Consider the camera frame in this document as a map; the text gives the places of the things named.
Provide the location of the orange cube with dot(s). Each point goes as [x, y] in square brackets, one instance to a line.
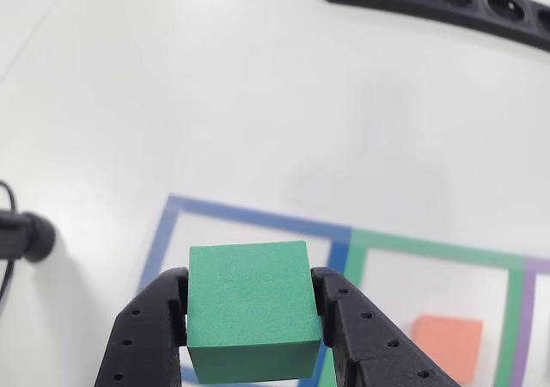
[447, 344]

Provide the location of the green cube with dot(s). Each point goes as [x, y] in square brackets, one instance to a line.
[249, 296]

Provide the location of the black tripod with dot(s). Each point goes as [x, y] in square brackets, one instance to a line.
[30, 236]

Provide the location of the black power strip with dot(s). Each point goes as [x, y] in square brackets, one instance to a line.
[472, 10]

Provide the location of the green square frame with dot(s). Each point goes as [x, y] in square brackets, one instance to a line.
[429, 249]

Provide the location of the purple square frame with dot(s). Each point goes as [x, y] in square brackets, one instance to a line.
[528, 318]

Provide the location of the blue square frame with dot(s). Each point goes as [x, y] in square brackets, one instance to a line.
[258, 219]

